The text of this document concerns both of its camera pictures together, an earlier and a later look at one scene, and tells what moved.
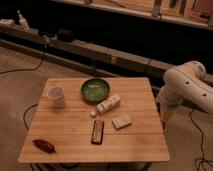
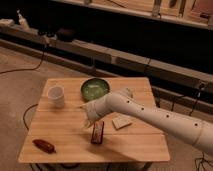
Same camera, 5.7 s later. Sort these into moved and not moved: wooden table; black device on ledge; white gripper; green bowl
Moved: white gripper
Not moved: green bowl; black device on ledge; wooden table
